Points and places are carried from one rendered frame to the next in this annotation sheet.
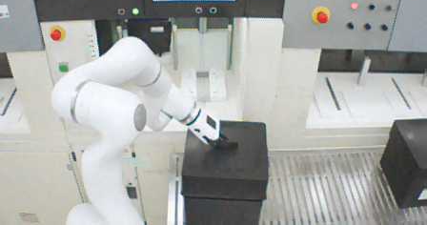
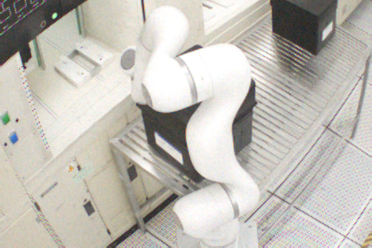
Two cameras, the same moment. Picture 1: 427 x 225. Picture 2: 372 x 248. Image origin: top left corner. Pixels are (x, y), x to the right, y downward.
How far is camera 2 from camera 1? 0.81 m
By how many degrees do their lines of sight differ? 30
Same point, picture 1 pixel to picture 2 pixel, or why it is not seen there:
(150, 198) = (104, 203)
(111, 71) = (181, 39)
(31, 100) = not seen: outside the picture
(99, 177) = (227, 143)
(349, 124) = (231, 14)
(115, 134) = (243, 84)
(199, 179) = not seen: hidden behind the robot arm
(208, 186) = not seen: hidden behind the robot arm
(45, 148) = (15, 216)
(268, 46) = not seen: outside the picture
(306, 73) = not seen: outside the picture
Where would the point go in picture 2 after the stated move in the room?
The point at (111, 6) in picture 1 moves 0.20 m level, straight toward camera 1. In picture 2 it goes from (34, 24) to (75, 35)
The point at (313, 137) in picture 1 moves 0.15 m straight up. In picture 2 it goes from (212, 41) to (210, 15)
